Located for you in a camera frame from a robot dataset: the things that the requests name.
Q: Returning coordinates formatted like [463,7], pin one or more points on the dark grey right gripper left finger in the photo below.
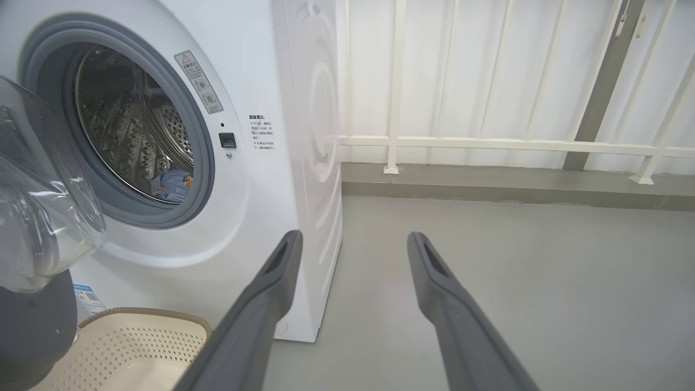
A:
[244,326]

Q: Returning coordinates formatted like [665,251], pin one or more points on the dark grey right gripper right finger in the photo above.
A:
[461,326]

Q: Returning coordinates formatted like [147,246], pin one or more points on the blue garment orange pattern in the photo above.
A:
[169,187]

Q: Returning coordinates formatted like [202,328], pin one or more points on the dark grey glass washing machine door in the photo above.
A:
[38,217]

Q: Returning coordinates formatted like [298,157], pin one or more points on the white front-load washing machine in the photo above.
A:
[260,206]

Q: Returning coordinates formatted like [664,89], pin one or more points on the cream perforated laundry basket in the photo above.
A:
[125,347]

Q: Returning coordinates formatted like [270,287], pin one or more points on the grey rubber door gasket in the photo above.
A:
[202,163]

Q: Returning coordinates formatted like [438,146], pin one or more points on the black door lock latch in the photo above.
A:
[227,140]

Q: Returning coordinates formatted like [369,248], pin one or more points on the blue white energy label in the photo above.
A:
[89,298]

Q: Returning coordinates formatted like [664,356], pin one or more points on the white metal railing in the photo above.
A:
[488,144]

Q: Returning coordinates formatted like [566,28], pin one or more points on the steel perforated washer drum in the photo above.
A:
[125,125]

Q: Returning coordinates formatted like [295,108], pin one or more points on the grey warning sticker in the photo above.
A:
[198,81]

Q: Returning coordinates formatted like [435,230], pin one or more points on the grey vertical post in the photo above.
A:
[602,87]

